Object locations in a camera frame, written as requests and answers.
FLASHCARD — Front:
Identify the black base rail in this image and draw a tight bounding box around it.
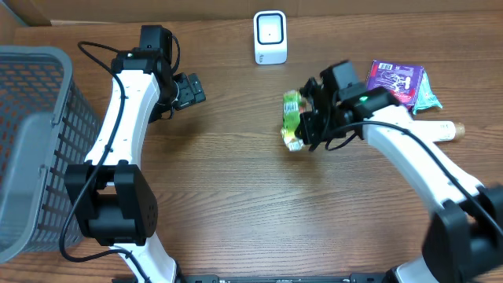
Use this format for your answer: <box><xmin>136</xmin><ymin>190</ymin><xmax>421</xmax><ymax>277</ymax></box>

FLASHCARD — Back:
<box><xmin>112</xmin><ymin>270</ymin><xmax>388</xmax><ymax>283</ymax></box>

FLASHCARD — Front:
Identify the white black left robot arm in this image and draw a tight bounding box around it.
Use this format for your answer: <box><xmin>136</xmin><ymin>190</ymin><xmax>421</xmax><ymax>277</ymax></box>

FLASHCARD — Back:
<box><xmin>59</xmin><ymin>25</ymin><xmax>206</xmax><ymax>282</ymax></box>

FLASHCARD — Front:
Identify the white barcode scanner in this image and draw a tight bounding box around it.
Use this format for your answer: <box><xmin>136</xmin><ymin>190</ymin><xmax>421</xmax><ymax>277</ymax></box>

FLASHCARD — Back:
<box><xmin>253</xmin><ymin>10</ymin><xmax>288</xmax><ymax>65</ymax></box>

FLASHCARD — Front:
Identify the teal wipes packet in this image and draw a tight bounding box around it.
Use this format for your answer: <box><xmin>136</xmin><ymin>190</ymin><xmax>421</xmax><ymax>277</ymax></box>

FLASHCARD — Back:
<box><xmin>412</xmin><ymin>72</ymin><xmax>443</xmax><ymax>115</ymax></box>

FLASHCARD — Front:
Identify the white tube gold cap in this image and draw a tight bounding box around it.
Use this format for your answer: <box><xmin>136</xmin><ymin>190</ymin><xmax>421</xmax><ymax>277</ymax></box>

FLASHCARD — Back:
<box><xmin>411</xmin><ymin>120</ymin><xmax>465</xmax><ymax>142</ymax></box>

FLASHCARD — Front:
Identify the purple pad package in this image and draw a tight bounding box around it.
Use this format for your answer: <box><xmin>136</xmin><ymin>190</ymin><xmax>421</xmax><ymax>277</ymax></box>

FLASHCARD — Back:
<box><xmin>366</xmin><ymin>60</ymin><xmax>424</xmax><ymax>111</ymax></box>

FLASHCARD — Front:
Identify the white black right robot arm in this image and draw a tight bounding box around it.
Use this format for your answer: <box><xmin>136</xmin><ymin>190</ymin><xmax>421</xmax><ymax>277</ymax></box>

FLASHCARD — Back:
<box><xmin>281</xmin><ymin>61</ymin><xmax>502</xmax><ymax>282</ymax></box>

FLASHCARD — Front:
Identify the grey plastic basket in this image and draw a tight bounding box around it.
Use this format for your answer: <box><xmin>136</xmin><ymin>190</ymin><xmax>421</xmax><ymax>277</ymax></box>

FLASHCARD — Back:
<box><xmin>1</xmin><ymin>46</ymin><xmax>101</xmax><ymax>263</ymax></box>

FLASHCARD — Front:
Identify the green yellow snack packet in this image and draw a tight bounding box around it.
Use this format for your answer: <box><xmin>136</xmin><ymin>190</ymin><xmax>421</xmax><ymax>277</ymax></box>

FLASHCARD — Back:
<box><xmin>281</xmin><ymin>90</ymin><xmax>310</xmax><ymax>152</ymax></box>

